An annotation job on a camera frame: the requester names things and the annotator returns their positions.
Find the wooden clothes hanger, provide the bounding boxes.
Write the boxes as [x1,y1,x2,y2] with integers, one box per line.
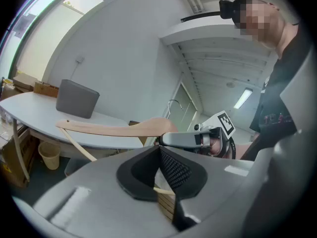
[55,99,184,196]

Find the black head camera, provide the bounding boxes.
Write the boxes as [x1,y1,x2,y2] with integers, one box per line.
[180,0,239,23]

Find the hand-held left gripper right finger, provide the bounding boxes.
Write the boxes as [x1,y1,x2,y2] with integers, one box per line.
[158,146,260,233]

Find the person's head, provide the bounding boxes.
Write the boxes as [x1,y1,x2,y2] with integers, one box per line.
[232,0,290,52]

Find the white socket cable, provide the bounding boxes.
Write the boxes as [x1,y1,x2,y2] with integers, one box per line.
[69,62,81,82]

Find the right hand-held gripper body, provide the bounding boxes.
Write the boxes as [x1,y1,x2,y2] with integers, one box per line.
[194,110,238,160]

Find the flat cardboard box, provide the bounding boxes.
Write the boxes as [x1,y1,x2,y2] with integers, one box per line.
[12,72,38,93]

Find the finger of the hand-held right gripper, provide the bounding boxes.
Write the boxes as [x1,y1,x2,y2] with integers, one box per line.
[159,130,211,150]

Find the wicker wastebasket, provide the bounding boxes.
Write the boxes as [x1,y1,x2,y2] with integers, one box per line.
[38,141,61,171]

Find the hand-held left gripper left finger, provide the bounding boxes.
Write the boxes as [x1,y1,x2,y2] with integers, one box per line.
[12,145,179,238]

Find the wooden slatted board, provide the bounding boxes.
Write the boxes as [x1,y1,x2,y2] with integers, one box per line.
[158,191,175,221]

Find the person's right hand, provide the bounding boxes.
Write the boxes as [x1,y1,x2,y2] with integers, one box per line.
[202,135,222,158]

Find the cardboard boxes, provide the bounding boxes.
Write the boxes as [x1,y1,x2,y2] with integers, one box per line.
[33,81,60,99]

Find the glass sliding door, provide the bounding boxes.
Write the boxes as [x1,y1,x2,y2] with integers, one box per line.
[0,0,106,82]

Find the taped cardboard cartons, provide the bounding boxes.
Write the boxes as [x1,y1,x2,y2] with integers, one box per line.
[0,126,36,188]

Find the white table leg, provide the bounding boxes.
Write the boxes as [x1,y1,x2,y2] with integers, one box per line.
[11,119,31,183]

